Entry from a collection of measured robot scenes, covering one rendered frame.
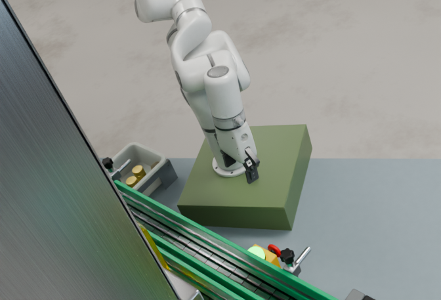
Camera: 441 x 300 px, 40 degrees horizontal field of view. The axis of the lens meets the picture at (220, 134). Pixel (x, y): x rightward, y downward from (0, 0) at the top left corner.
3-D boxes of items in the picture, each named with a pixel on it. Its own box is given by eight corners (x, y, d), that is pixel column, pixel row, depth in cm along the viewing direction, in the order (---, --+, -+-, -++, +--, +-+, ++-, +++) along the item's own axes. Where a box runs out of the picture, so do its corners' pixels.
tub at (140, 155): (91, 206, 185) (79, 187, 179) (142, 159, 195) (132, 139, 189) (126, 228, 174) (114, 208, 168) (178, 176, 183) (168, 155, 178)
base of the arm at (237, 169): (216, 141, 177) (199, 102, 167) (258, 134, 173) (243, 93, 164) (210, 180, 166) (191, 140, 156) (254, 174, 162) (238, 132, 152)
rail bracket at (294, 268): (288, 291, 128) (274, 254, 120) (308, 266, 131) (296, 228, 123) (303, 300, 125) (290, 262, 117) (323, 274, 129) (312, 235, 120)
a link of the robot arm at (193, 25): (210, 28, 154) (237, 86, 142) (162, 43, 153) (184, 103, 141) (206, 3, 148) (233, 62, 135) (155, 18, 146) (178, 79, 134)
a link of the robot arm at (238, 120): (253, 110, 136) (255, 120, 138) (230, 96, 143) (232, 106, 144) (227, 125, 133) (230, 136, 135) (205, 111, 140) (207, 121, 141)
